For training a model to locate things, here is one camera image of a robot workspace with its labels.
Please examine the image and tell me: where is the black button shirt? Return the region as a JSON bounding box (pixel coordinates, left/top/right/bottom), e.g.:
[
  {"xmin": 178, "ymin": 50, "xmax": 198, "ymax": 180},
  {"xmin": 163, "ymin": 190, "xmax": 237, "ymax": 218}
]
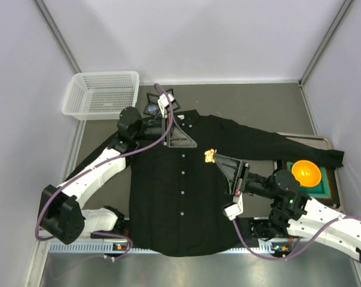
[{"xmin": 60, "ymin": 109, "xmax": 345, "ymax": 257}]

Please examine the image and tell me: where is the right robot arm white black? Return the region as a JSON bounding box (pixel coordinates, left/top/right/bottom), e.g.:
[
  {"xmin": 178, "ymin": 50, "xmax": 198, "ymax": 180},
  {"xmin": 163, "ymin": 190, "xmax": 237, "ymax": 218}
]
[{"xmin": 212, "ymin": 154, "xmax": 361, "ymax": 264}]

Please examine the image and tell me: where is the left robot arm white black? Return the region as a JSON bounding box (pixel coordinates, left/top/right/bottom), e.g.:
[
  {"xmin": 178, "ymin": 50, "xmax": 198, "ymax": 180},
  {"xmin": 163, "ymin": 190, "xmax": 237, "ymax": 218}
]
[{"xmin": 38, "ymin": 107, "xmax": 197, "ymax": 245}]

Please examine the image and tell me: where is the black box gold brooch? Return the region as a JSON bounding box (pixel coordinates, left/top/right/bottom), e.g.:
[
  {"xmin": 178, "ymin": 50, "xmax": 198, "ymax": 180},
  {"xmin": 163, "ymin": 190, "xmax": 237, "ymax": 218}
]
[{"xmin": 166, "ymin": 88, "xmax": 181, "ymax": 111}]

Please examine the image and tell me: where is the orange bowl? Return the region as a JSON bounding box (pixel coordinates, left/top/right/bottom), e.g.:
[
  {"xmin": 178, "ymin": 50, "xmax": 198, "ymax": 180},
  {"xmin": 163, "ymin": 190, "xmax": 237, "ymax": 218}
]
[{"xmin": 291, "ymin": 160, "xmax": 322, "ymax": 188}]

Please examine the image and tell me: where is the white perforated plastic basket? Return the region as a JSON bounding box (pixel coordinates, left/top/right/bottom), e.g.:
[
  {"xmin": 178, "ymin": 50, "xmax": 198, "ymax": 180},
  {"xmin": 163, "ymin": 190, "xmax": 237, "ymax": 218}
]
[{"xmin": 62, "ymin": 71, "xmax": 140, "ymax": 121}]

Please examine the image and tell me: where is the green black mat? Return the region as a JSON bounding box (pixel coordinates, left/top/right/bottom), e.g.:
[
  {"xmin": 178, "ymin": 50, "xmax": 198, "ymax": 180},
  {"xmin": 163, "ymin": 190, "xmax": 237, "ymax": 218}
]
[{"xmin": 281, "ymin": 161, "xmax": 338, "ymax": 200}]

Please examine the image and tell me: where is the metal tray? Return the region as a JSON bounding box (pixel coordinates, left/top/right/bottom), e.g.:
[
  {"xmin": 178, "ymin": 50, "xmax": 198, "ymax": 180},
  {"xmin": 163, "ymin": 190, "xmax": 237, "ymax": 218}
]
[{"xmin": 279, "ymin": 132, "xmax": 342, "ymax": 210}]

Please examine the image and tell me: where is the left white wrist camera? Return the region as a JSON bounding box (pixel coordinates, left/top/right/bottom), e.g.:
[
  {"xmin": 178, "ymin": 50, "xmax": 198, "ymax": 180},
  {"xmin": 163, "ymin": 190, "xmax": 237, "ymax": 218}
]
[{"xmin": 157, "ymin": 93, "xmax": 175, "ymax": 118}]

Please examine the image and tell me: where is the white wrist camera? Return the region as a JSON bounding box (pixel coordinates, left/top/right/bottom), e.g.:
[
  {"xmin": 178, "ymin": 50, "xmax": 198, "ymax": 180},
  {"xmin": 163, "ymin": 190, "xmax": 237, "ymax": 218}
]
[
  {"xmin": 223, "ymin": 194, "xmax": 244, "ymax": 221},
  {"xmin": 157, "ymin": 93, "xmax": 175, "ymax": 118}
]

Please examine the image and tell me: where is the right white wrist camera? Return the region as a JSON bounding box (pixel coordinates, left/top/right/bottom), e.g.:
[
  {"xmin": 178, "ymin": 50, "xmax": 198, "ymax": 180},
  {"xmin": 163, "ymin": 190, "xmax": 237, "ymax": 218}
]
[{"xmin": 223, "ymin": 194, "xmax": 244, "ymax": 221}]

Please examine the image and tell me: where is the grey slotted cable duct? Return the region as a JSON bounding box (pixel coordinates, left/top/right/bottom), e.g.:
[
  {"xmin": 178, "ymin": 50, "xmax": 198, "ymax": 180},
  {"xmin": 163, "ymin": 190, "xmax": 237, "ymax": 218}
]
[{"xmin": 49, "ymin": 240, "xmax": 289, "ymax": 254}]

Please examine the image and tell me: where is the aluminium rail frame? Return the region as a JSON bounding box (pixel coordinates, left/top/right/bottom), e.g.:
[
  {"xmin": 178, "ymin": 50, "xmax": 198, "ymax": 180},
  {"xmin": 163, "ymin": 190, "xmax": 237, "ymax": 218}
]
[{"xmin": 25, "ymin": 217, "xmax": 93, "ymax": 287}]

